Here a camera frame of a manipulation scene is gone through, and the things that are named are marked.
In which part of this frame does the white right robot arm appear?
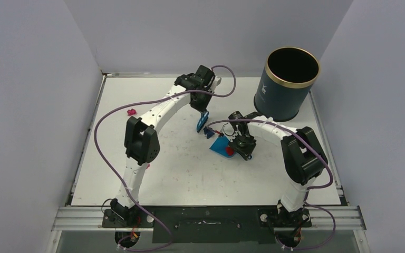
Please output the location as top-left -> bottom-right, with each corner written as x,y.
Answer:
228,111 -> 327,227

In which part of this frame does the aluminium rail frame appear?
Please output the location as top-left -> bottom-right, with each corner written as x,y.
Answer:
52,206 -> 367,231

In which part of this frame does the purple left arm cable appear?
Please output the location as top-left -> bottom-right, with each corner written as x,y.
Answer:
93,65 -> 237,253

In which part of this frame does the small pink paper scrap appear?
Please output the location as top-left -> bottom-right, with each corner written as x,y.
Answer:
127,109 -> 137,116

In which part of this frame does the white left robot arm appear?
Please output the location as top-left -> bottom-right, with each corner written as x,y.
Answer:
110,65 -> 221,227

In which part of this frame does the blue plastic dustpan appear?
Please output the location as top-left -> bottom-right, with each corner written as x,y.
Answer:
209,135 -> 236,158

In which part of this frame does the blue hand brush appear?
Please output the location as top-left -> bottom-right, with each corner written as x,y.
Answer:
196,110 -> 209,133

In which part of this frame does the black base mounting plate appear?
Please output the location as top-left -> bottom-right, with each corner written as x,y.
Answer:
101,206 -> 312,244

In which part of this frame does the dark blue paper scrap centre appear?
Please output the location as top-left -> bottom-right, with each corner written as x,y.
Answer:
203,127 -> 215,139

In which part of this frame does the dark blue gold-rimmed bin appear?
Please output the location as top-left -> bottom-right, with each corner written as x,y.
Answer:
254,47 -> 321,122

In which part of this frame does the red paper scrap left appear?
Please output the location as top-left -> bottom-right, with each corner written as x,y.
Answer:
225,147 -> 235,157

